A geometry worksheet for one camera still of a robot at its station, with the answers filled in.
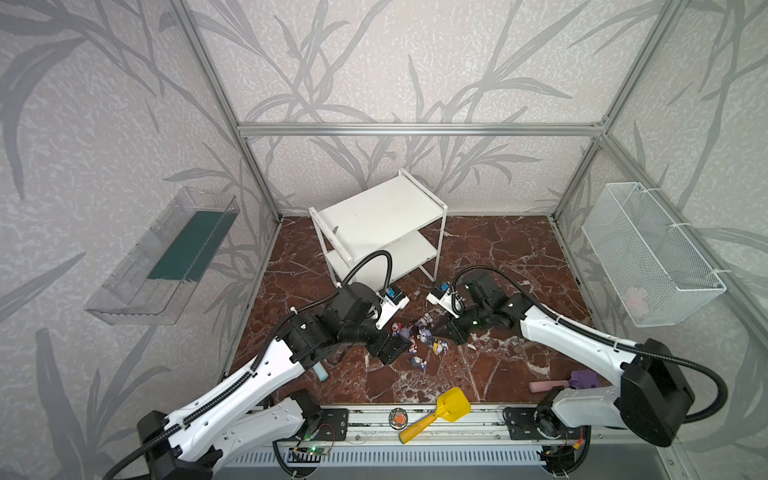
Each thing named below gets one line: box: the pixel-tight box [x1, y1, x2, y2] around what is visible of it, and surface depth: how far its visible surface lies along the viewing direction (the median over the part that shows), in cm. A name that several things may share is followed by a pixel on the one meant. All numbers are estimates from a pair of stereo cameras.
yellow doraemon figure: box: [432, 339, 449, 355], surface depth 86 cm
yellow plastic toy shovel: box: [399, 387, 472, 444], surface depth 77 cm
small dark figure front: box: [411, 356, 427, 371], surface depth 84 cm
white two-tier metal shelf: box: [309, 168, 448, 288], surface depth 78 cm
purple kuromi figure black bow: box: [416, 326, 432, 345], surface depth 78 cm
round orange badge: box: [388, 407, 409, 430], surface depth 76 cm
